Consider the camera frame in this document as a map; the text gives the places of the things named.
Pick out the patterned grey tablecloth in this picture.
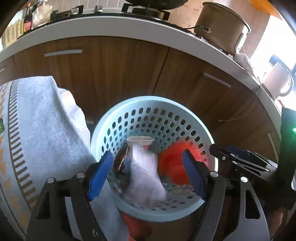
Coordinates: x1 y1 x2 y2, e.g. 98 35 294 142
1 76 129 240

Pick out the red plastic bag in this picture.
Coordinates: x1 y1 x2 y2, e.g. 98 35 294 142
158 141 210 185

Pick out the white paper receipt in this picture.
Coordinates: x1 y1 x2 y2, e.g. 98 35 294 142
125 145 166 207

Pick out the woven utensil basket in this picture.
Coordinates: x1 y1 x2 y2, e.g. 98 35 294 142
1 10 24 49

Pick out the black gas stove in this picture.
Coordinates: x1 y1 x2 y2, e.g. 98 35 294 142
17 3 192 39

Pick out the brown rice cooker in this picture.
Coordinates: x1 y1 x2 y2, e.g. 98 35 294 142
194 1 251 56

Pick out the black frying pan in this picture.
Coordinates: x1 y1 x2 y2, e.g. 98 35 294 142
126 0 188 10

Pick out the white kitchen countertop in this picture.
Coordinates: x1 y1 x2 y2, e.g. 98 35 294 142
0 14 283 140

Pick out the white electric kettle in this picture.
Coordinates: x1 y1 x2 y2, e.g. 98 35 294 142
263 62 294 100

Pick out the brown wooden kitchen cabinet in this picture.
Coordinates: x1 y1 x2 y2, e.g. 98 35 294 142
1 37 280 161

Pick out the light blue perforated trash basket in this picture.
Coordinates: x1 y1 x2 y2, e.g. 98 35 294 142
90 96 218 222

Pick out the white instant noodle cup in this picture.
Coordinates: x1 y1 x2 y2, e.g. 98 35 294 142
126 136 154 151

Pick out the orange panda snack packet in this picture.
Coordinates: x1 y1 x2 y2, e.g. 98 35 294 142
113 143 132 189

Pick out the dark soy sauce bottle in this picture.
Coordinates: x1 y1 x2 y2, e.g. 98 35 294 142
23 3 33 33

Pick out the clear plastic food bag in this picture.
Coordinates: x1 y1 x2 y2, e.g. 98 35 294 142
32 1 52 29

